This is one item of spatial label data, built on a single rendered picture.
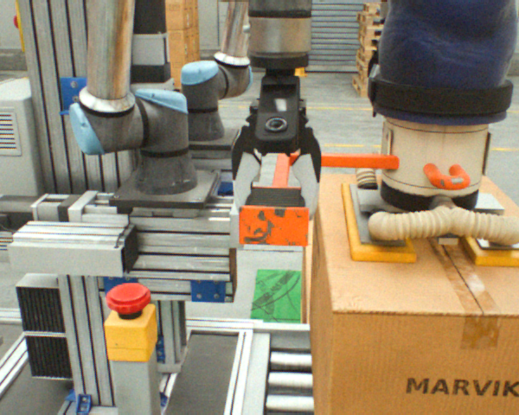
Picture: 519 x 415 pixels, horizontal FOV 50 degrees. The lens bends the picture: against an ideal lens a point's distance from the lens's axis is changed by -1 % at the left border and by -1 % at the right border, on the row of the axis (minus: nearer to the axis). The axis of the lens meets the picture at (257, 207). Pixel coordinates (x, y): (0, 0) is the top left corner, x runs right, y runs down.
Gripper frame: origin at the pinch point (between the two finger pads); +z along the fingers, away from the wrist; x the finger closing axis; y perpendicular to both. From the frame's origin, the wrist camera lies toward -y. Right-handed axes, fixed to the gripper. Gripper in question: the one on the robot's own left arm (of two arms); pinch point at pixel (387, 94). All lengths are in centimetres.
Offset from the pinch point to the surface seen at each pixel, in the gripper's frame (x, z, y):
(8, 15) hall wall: -605, 18, -934
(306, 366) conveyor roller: -20, 69, 31
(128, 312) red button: -48, 20, 85
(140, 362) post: -47, 29, 85
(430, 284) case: -3, 13, 83
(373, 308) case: -12, 13, 91
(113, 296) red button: -51, 18, 84
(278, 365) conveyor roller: -27, 69, 31
